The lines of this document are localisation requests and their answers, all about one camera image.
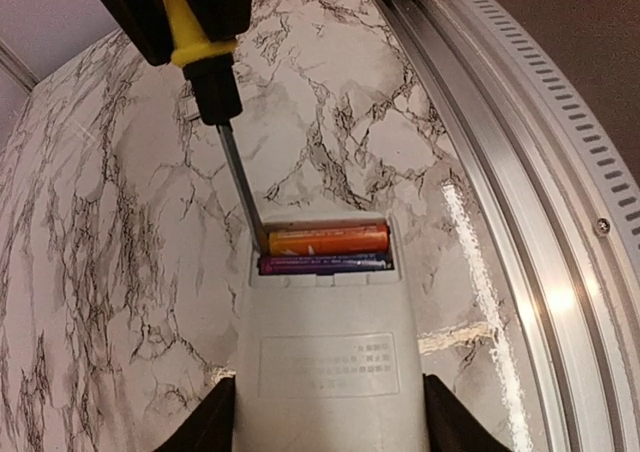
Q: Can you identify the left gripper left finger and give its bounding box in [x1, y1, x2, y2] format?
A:
[155, 377, 235, 452]

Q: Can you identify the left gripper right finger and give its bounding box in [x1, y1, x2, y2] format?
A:
[423, 374, 510, 452]

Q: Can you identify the yellow handled screwdriver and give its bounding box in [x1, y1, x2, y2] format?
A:
[159, 0, 268, 253]

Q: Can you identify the white remote control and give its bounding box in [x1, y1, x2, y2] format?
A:
[232, 210, 429, 451]

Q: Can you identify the purple blue battery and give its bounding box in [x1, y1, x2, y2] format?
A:
[258, 253, 393, 276]

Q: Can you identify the orange black battery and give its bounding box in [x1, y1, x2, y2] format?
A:
[268, 224, 390, 256]

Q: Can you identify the white battery cover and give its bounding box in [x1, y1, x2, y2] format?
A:
[179, 96, 201, 122]

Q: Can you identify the left aluminium corner post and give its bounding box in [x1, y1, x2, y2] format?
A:
[0, 39, 39, 93]

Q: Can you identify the front aluminium frame rail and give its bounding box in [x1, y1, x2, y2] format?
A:
[373, 0, 639, 451]

